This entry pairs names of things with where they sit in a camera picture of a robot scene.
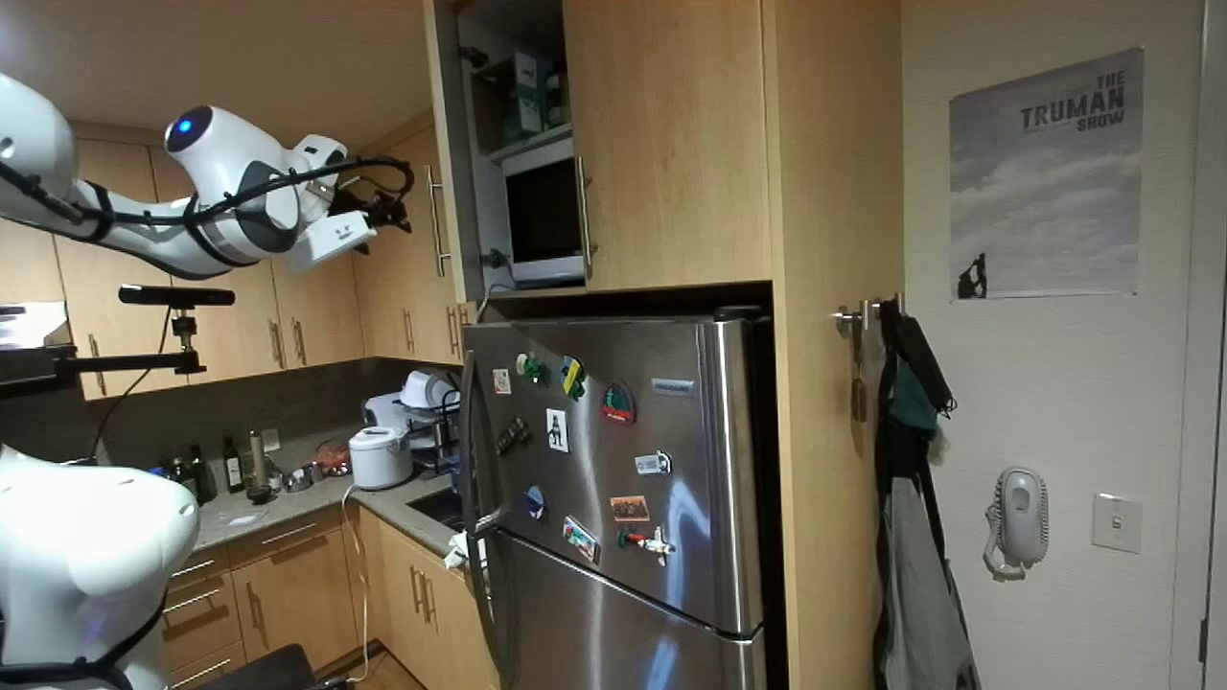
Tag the small silver pot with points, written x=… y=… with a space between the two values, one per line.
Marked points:
x=299 y=478

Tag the white kettle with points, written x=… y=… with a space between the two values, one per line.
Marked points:
x=427 y=388

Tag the green white boxes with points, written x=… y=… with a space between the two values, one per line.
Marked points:
x=538 y=98

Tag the white cloth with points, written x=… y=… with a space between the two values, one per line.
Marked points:
x=458 y=555

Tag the black hanging jacket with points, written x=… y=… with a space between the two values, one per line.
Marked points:
x=908 y=453

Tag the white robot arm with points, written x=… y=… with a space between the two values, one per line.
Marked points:
x=77 y=560

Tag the orange rectangular magnet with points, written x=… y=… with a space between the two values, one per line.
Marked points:
x=632 y=506

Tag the wide wooden wall cabinet row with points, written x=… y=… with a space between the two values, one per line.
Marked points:
x=255 y=331

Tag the small white round appliance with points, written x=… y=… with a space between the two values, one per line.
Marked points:
x=386 y=413

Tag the white card figure magnet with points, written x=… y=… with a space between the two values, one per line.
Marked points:
x=556 y=431

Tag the tall wooden side panel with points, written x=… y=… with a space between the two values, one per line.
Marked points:
x=829 y=448

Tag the grey Truman poster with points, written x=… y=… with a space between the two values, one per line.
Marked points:
x=1046 y=195

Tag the white wall switch plate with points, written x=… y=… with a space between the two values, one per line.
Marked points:
x=1117 y=522

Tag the metal coat hook rack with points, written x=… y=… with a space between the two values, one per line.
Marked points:
x=866 y=315

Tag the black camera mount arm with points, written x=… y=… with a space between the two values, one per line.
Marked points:
x=127 y=361

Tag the red teal round magnet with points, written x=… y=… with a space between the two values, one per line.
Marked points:
x=619 y=404

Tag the tall brown bottle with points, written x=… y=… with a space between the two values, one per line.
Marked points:
x=260 y=474

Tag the teal hanging garment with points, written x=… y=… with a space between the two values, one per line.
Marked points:
x=909 y=395

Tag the wooden base cabinet with sink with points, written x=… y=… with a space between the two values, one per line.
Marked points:
x=423 y=615

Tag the slim dark glass bottle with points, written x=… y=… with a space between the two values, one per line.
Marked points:
x=236 y=469

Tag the grey hanging garment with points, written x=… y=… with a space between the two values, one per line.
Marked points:
x=917 y=600

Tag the white room door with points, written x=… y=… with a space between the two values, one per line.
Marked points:
x=1209 y=385

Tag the red kitchen item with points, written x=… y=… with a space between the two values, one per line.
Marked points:
x=336 y=462

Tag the dark squat bottle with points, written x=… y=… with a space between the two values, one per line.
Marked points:
x=202 y=478

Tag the yellow blue round magnet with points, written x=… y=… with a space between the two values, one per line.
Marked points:
x=572 y=376

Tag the white red square magnet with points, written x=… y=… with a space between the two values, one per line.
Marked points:
x=500 y=380

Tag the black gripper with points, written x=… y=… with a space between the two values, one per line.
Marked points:
x=359 y=197

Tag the black letter strip magnet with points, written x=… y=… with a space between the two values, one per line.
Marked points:
x=517 y=436

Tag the white red figure magnet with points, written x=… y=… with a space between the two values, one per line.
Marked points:
x=650 y=543

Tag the narrow wooden wall cabinet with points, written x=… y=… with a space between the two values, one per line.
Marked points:
x=398 y=302

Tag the white rice cooker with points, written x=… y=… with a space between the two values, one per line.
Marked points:
x=386 y=459

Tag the postcard picture magnet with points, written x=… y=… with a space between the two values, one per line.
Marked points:
x=579 y=543

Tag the stainless steel fridge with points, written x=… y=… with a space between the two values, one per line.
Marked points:
x=692 y=513

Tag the green bow magnet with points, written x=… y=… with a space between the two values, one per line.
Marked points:
x=531 y=370

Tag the white microwave oven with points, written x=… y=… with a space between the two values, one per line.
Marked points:
x=542 y=211

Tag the small white strip magnet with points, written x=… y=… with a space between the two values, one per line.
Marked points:
x=653 y=462

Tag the black stereo camera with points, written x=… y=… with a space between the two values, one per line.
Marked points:
x=179 y=297

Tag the wooden base cabinet with drawers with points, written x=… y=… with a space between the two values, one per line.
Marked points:
x=299 y=589

